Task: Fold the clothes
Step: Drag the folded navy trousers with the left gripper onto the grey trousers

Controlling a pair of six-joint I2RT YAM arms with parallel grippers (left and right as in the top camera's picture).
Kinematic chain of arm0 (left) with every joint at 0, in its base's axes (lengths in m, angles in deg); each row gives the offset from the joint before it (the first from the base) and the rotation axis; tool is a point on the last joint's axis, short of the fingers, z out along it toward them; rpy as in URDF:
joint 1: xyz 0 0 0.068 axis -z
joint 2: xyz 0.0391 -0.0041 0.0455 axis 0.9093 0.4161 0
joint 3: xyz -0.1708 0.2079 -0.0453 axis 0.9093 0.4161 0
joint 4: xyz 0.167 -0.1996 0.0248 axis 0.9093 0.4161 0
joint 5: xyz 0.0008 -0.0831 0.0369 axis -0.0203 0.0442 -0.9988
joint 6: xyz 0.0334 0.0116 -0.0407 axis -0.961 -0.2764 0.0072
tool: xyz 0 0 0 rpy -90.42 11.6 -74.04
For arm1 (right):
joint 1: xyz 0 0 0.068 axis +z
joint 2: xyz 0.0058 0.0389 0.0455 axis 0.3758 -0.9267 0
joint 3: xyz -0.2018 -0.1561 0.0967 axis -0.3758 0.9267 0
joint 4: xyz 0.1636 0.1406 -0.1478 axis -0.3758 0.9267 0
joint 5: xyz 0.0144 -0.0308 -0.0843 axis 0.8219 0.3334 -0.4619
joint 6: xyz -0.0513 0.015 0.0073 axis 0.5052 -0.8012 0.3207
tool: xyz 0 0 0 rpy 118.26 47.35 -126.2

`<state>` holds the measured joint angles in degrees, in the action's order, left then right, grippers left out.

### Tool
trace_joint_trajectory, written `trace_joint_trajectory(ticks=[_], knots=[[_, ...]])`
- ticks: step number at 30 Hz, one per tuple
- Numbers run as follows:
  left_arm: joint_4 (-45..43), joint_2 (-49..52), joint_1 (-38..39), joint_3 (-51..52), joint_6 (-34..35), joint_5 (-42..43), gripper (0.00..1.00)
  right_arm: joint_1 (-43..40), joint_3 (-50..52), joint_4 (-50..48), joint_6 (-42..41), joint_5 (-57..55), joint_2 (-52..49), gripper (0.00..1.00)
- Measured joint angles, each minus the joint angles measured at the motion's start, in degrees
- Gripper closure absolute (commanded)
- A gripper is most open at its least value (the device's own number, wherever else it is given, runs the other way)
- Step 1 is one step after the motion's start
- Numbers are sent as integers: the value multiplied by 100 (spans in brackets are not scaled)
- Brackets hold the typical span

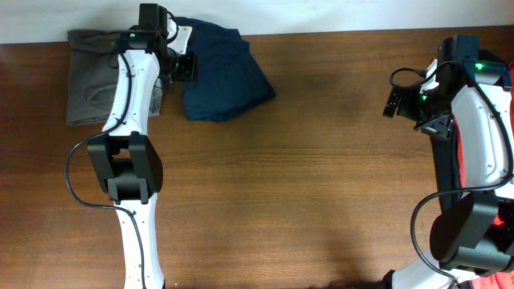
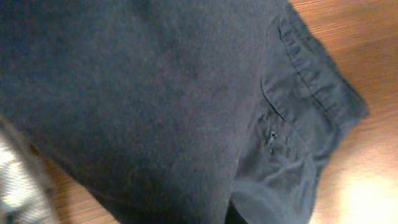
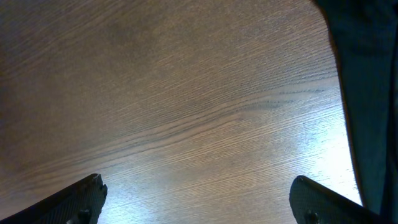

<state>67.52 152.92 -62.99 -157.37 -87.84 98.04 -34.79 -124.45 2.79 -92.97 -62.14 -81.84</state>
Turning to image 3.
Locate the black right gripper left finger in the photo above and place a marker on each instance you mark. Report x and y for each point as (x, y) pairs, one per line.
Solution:
(81, 202)

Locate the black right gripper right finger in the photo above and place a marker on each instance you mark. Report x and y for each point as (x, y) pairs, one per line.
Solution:
(312, 203)

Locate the black garment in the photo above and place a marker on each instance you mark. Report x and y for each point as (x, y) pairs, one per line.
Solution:
(364, 36)

